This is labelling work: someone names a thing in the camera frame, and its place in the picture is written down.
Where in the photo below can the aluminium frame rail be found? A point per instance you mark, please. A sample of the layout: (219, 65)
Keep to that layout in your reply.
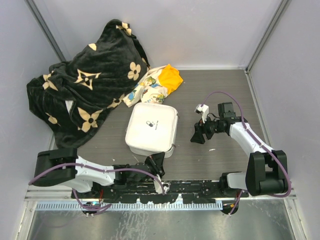
(51, 193)

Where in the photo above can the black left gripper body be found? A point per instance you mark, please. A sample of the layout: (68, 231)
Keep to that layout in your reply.
(145, 177)

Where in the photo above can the yellow cloth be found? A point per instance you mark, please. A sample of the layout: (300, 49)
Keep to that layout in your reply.
(170, 78)

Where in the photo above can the white slotted cable duct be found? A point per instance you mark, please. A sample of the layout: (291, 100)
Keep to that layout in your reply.
(176, 206)

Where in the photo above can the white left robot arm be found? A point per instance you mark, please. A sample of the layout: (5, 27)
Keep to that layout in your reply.
(66, 168)

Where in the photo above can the black floral fleece blanket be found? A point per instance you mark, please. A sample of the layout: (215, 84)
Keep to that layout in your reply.
(75, 97)

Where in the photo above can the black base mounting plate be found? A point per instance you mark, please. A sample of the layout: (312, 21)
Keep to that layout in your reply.
(191, 191)

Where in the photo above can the grey medicine kit case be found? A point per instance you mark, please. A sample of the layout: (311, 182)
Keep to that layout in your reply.
(152, 128)

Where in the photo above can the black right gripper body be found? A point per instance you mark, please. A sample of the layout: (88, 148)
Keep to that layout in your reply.
(211, 127)

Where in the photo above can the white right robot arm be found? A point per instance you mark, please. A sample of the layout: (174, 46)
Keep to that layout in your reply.
(266, 172)

